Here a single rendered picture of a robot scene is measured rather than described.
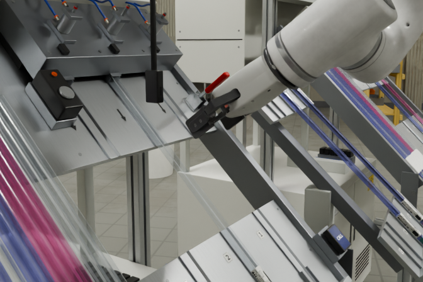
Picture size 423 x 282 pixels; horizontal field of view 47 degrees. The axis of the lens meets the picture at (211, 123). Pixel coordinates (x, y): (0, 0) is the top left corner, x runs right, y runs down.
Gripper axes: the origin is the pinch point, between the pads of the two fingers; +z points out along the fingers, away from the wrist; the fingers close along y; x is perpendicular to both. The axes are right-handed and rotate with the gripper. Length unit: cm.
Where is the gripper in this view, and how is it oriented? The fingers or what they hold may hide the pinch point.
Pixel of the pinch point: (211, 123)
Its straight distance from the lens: 77.9
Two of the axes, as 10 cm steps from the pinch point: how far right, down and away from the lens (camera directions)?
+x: 5.1, 8.4, -2.0
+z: -6.7, 5.3, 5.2
